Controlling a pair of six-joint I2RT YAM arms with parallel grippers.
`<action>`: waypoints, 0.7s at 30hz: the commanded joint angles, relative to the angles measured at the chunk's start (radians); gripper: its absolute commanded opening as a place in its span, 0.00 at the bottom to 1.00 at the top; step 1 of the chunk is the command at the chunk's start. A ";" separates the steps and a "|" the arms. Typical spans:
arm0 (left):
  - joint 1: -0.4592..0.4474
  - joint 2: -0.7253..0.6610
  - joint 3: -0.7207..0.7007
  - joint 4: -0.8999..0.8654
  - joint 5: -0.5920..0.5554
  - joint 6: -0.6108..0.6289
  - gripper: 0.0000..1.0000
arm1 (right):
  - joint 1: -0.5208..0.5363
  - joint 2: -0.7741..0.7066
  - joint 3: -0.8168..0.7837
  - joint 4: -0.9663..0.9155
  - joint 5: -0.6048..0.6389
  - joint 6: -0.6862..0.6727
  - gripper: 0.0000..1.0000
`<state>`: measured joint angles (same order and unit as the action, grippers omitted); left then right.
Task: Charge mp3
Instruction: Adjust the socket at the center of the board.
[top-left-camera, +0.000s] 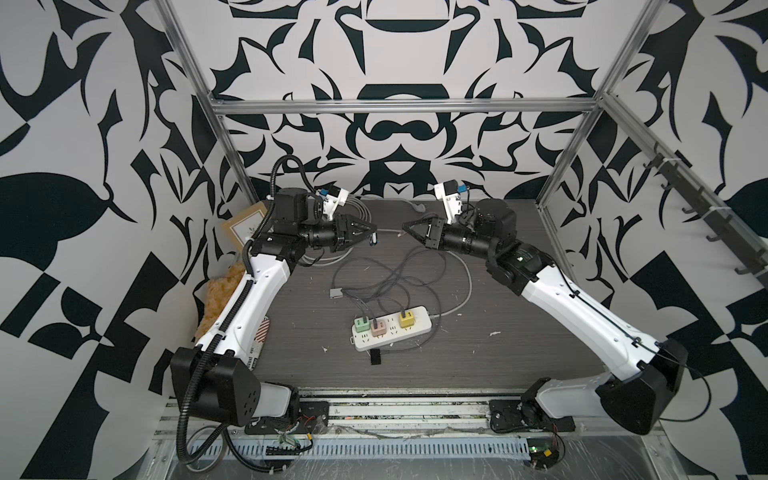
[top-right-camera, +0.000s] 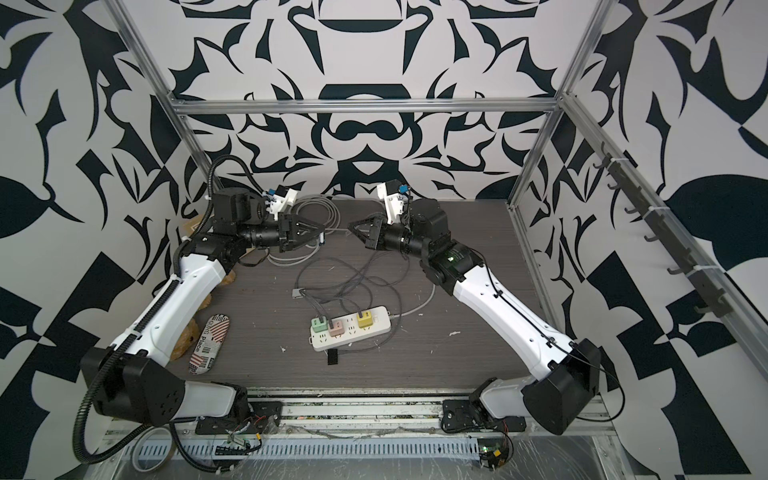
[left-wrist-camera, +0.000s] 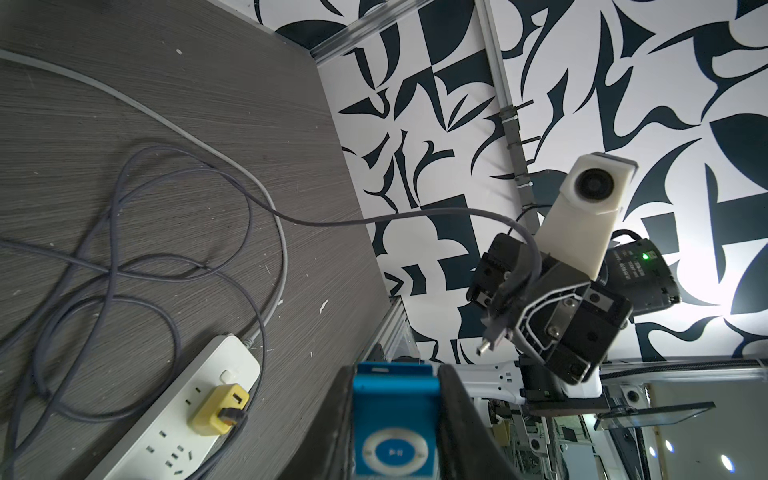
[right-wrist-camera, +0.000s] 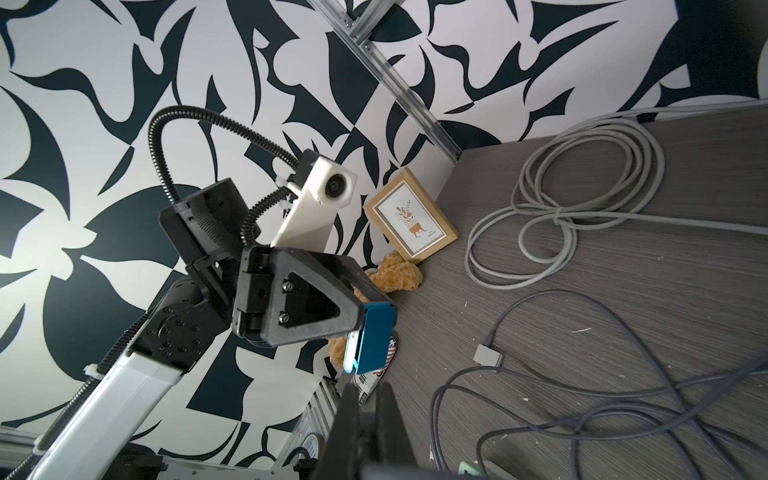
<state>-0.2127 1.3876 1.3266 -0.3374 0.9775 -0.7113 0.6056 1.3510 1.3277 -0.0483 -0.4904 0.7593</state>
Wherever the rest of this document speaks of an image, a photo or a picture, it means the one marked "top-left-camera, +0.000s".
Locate grey USB cable yellow charger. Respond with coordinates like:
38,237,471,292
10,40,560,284
367,283,444,354

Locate white power strip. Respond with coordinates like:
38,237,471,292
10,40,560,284
351,306,433,352

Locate wooden picture frame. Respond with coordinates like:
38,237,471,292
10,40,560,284
222,202,267,249

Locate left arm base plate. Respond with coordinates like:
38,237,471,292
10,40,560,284
244,399,330,435

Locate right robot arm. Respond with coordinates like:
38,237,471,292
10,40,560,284
402,199,688,435

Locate pink USB wall charger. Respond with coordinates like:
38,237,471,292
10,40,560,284
371,319,387,337

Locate green USB wall charger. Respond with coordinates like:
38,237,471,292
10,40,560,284
353,317,371,334

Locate tape roll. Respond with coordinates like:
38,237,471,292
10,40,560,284
183,425,229,474

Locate yellow USB wall charger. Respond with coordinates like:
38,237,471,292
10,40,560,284
398,310,415,329

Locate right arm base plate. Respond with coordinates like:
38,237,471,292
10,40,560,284
489,400,576,434

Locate small circuit board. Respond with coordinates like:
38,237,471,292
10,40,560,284
524,438,563,471

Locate striped snack packet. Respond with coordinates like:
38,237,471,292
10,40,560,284
254,317,270,343

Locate black wall hook rack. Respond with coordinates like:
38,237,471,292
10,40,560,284
644,141,767,290

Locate grey USB cable green charger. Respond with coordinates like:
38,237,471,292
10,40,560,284
331,257,411,319

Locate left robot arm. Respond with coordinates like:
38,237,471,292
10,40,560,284
170,154,377,473

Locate white power strip cord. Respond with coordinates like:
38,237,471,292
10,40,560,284
299,194,473,319

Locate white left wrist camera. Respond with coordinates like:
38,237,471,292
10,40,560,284
316,186,349,221

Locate brown teddy bear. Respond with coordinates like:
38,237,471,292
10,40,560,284
194,263,245,342

